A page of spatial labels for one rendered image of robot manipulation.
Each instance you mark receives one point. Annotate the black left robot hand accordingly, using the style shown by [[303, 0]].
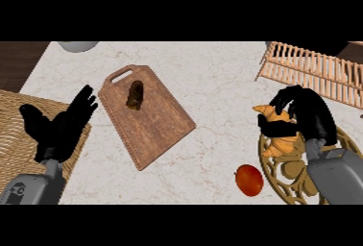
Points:
[[61, 128]]

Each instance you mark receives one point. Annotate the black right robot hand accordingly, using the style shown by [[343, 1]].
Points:
[[309, 112]]

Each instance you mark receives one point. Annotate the golden croissant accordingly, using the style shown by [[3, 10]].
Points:
[[279, 134]]

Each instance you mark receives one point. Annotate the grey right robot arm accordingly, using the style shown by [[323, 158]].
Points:
[[334, 174]]

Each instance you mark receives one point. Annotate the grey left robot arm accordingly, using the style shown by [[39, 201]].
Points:
[[36, 185]]

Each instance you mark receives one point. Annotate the pale wooden slatted shelf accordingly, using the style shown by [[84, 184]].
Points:
[[315, 73]]

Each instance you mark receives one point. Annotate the gold openwork placemat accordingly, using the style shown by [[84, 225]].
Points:
[[291, 173]]

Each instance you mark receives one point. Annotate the woven wicker mat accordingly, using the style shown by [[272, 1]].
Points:
[[18, 134]]

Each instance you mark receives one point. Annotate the brown wooden cutting board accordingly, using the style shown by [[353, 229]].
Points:
[[143, 115]]

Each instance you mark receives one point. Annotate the dark brown food piece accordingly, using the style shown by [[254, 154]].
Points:
[[135, 95]]

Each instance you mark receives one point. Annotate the dark brown wooden panel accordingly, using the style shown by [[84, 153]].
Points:
[[18, 62]]

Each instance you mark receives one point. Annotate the red orange fruit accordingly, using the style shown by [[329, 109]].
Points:
[[248, 180]]

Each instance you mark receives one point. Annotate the grey bowl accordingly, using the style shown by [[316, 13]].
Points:
[[79, 45]]

